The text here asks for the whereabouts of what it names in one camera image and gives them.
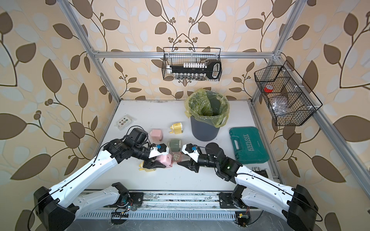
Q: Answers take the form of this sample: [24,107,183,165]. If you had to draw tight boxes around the pink sharpener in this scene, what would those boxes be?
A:
[150,129,163,143]
[156,154,173,168]

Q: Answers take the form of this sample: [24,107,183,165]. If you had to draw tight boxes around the green pencil sharpener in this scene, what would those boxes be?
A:
[168,139,182,153]

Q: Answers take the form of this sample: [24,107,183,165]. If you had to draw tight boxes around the pink shavings tray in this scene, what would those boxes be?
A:
[172,152,183,163]

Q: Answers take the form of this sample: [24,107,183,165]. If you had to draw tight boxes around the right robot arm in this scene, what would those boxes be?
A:
[179,143,319,231]

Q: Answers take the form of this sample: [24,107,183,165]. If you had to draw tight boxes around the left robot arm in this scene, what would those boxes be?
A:
[34,137,169,231]

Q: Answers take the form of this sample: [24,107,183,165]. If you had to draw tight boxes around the yellow sharpener near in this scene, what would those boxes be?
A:
[139,161,156,172]

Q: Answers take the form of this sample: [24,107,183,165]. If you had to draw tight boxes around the yellow sharpener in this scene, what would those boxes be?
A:
[169,122,183,134]
[139,161,156,172]

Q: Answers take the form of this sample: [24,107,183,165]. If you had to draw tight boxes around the yellow sharpener far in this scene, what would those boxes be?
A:
[169,122,183,134]

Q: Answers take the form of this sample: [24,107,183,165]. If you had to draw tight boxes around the grey trash bin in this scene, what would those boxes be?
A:
[190,116,219,141]

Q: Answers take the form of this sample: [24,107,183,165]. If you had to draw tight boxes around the white button box in bag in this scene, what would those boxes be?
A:
[115,114,136,131]

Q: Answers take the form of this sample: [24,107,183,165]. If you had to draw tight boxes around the green plastic tool case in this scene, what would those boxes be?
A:
[229,127,269,165]

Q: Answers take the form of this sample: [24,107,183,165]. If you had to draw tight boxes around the yellow-green bin liner bag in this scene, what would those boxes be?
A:
[185,89,230,128]

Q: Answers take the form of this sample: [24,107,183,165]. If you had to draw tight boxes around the socket set in basket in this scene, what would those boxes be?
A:
[162,60,222,81]

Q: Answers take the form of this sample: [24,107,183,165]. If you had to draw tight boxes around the clear plastic bag in basket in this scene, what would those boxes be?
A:
[271,95,291,116]

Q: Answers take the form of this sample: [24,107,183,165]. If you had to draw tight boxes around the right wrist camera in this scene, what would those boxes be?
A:
[181,143,201,163]

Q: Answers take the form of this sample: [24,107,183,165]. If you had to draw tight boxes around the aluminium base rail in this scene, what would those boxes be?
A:
[61,190,302,212]

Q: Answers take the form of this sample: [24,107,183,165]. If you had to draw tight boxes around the back wire basket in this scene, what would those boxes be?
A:
[161,47,222,81]

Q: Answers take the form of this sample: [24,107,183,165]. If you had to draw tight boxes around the wire basket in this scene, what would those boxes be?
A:
[254,61,323,126]
[161,47,222,81]

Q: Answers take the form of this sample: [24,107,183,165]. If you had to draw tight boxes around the right wire basket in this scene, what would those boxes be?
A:
[254,61,323,126]

